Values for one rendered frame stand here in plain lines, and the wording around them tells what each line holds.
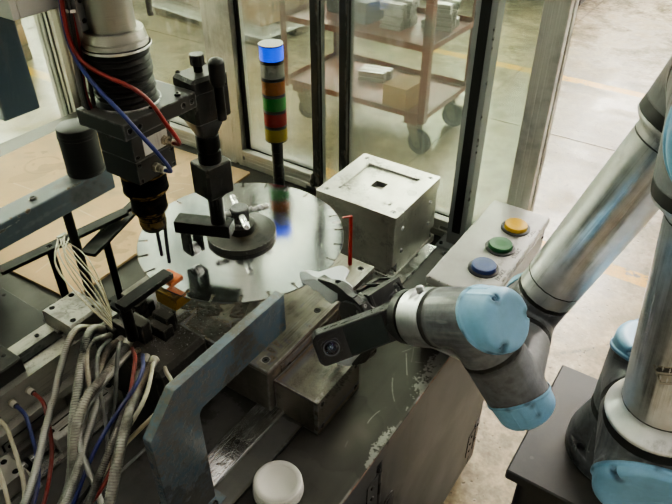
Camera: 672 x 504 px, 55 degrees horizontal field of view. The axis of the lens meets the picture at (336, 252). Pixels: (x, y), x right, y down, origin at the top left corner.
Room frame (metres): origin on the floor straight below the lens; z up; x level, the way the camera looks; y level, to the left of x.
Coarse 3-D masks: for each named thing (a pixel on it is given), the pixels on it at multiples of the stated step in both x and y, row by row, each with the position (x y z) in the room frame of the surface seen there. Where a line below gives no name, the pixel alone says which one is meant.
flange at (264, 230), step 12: (252, 216) 0.89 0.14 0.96; (264, 216) 0.89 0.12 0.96; (240, 228) 0.83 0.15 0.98; (252, 228) 0.84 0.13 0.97; (264, 228) 0.85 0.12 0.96; (216, 240) 0.82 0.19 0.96; (228, 240) 0.82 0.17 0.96; (240, 240) 0.82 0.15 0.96; (252, 240) 0.82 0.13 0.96; (264, 240) 0.82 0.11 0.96; (228, 252) 0.80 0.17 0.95; (240, 252) 0.80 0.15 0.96; (252, 252) 0.80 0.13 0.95
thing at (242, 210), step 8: (232, 200) 0.88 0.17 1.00; (232, 208) 0.85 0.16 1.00; (240, 208) 0.85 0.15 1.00; (248, 208) 0.85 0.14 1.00; (256, 208) 0.86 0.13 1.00; (264, 208) 0.86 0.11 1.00; (232, 216) 0.84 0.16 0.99; (240, 216) 0.83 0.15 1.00; (248, 216) 0.85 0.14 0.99; (240, 224) 0.84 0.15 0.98; (248, 224) 0.81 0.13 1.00
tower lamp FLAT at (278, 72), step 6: (264, 66) 1.14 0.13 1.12; (270, 66) 1.13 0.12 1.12; (276, 66) 1.13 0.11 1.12; (282, 66) 1.14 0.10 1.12; (264, 72) 1.14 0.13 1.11; (270, 72) 1.13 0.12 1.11; (276, 72) 1.13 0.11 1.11; (282, 72) 1.14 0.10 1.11; (264, 78) 1.14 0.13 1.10; (270, 78) 1.13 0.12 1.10; (276, 78) 1.13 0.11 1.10; (282, 78) 1.14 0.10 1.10
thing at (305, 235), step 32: (256, 192) 0.98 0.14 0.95; (288, 192) 0.98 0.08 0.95; (288, 224) 0.88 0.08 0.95; (320, 224) 0.88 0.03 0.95; (160, 256) 0.79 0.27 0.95; (224, 256) 0.79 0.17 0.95; (256, 256) 0.79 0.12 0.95; (288, 256) 0.79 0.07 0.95; (320, 256) 0.79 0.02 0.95; (192, 288) 0.72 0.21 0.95; (224, 288) 0.72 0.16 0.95; (256, 288) 0.72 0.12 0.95; (288, 288) 0.72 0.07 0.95
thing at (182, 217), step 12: (216, 204) 0.77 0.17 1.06; (180, 216) 0.79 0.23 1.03; (192, 216) 0.79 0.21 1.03; (204, 216) 0.79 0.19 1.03; (216, 216) 0.77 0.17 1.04; (180, 228) 0.77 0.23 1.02; (192, 228) 0.77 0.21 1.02; (204, 228) 0.77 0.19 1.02; (216, 228) 0.76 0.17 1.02; (228, 228) 0.76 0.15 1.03; (192, 252) 0.77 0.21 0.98
